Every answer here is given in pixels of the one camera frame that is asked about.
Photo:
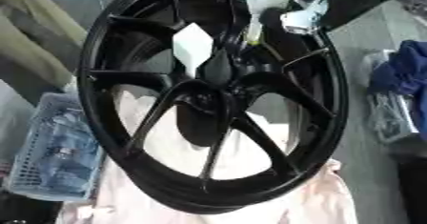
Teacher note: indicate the pale pink cloth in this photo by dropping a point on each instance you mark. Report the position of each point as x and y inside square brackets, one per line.
[183, 154]

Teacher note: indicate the olive green fabric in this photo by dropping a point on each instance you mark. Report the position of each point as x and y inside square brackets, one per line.
[30, 34]

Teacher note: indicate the blue cloth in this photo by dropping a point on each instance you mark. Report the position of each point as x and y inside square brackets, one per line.
[408, 72]

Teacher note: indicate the clear plastic bag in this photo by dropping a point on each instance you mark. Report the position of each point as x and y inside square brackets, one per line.
[392, 116]

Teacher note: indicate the black spoked wheel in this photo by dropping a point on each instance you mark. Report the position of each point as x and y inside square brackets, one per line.
[167, 183]

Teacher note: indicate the blue plastic basket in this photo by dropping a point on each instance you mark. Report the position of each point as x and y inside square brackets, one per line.
[55, 151]

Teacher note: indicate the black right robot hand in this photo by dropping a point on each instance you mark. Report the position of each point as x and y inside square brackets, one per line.
[356, 2]

